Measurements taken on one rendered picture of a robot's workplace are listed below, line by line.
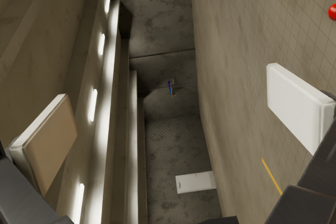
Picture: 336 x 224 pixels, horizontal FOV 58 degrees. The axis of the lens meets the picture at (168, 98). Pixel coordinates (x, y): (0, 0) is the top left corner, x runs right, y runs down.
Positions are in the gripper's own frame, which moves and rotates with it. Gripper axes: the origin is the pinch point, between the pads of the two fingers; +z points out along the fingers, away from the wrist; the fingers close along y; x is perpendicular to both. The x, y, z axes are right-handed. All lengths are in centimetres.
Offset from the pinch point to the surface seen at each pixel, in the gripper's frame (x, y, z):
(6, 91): -103, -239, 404
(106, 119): -338, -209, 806
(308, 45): -79, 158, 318
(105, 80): -267, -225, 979
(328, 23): -50, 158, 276
